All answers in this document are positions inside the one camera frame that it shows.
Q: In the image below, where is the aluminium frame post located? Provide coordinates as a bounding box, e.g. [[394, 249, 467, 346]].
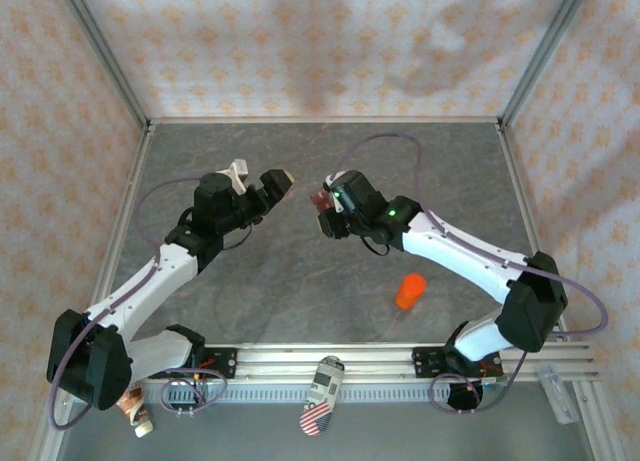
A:
[[499, 0, 595, 127], [53, 0, 151, 127]]

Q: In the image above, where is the wide aluminium mounting rail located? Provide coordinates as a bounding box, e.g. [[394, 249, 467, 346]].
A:
[[132, 343, 600, 383]]

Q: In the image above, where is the clear plastic packet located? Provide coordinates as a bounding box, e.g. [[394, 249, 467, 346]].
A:
[[537, 364, 581, 425]]

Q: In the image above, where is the brown pill organizer box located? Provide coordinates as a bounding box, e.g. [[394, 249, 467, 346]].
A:
[[309, 188, 334, 213]]

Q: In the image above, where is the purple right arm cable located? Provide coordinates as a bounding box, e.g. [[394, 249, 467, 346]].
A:
[[329, 134, 610, 415]]

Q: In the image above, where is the brown squeeze bottle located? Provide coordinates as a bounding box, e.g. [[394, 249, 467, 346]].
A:
[[117, 388, 154, 438]]

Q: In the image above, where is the short aluminium frame bar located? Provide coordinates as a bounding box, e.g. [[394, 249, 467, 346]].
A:
[[148, 116, 503, 127]]

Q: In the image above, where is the black round cable port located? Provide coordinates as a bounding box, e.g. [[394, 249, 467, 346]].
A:
[[446, 382, 485, 413]]

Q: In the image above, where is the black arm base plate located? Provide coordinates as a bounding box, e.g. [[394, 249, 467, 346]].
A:
[[412, 347, 504, 381], [147, 347, 239, 381]]

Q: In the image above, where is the orange pill bottle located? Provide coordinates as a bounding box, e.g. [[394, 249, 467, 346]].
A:
[[394, 286, 424, 311]]

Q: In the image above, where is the thin black left gripper cable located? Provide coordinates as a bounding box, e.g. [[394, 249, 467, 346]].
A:
[[222, 215, 257, 251]]

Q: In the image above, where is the slotted grey cable duct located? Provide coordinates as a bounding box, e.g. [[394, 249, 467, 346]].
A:
[[162, 382, 454, 403]]

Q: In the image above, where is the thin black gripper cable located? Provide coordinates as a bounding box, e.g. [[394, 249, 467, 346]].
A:
[[358, 233, 392, 257], [222, 215, 257, 251]]

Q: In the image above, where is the thin black right gripper cable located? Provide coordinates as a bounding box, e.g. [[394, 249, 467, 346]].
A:
[[358, 233, 392, 257]]

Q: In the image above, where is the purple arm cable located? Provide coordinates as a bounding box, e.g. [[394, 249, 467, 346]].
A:
[[48, 177, 227, 432], [329, 134, 610, 415]]

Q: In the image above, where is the flag print tube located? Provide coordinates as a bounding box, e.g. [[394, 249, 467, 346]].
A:
[[299, 354, 347, 437]]

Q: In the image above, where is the aluminium side rail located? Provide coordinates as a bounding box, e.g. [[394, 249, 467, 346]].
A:
[[497, 123, 626, 461], [27, 123, 155, 461]]

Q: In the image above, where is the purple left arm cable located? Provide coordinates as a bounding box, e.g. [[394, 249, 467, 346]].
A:
[[48, 177, 227, 432]]

